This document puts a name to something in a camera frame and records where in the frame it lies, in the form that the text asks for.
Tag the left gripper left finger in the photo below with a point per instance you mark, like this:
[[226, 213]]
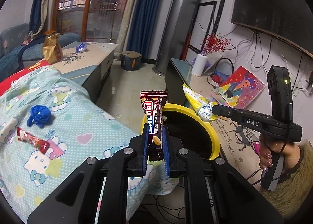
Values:
[[138, 164]]

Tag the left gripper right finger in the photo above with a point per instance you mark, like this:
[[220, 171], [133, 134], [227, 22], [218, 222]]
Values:
[[170, 146]]

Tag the brown candy bar wrapper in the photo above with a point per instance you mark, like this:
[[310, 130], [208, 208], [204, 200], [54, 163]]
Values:
[[153, 102]]

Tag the yellow white wrapper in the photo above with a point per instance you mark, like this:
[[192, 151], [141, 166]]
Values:
[[199, 104]]

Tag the yellow rim trash bin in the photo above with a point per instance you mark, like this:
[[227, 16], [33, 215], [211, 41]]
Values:
[[196, 135]]

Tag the colourful painting canvas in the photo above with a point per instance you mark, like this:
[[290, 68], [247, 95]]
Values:
[[241, 88]]

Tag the tv console cabinet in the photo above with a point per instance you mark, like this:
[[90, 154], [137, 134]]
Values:
[[179, 72]]

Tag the white paper roll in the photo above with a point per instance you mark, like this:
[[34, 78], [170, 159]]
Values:
[[199, 65]]

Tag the dark storage stool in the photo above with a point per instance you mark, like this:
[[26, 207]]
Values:
[[130, 60]]

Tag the hello kitty blanket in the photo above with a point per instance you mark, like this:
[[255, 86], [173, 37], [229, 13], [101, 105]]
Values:
[[78, 130]]

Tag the beige coffee table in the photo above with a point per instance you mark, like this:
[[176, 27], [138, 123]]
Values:
[[89, 68]]

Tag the red strawberry wrapper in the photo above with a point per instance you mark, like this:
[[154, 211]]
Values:
[[40, 144]]

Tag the blue crumpled bag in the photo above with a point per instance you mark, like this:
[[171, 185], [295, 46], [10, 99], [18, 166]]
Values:
[[39, 115]]

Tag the red berry branch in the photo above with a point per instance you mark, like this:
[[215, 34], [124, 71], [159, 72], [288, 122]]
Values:
[[213, 43]]

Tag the right blue curtain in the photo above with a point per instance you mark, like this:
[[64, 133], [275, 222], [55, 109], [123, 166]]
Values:
[[141, 29]]

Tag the blue curtain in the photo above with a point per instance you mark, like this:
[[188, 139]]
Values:
[[141, 29], [35, 17]]

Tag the blue white wrapper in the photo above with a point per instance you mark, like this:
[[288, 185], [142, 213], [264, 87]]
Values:
[[80, 48]]

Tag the grey tower air conditioner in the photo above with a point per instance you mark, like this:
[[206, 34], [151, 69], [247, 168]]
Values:
[[175, 33]]

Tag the gold paper bag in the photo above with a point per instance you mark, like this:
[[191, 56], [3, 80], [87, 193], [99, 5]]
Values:
[[51, 49]]

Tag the wooden glass sliding door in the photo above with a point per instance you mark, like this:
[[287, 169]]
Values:
[[93, 20]]

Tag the blue sectional sofa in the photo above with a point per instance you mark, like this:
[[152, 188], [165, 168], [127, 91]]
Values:
[[17, 51]]

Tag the left blue curtain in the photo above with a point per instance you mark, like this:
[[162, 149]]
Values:
[[35, 17]]

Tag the black wall television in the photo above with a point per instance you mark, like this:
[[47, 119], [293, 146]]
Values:
[[288, 20]]

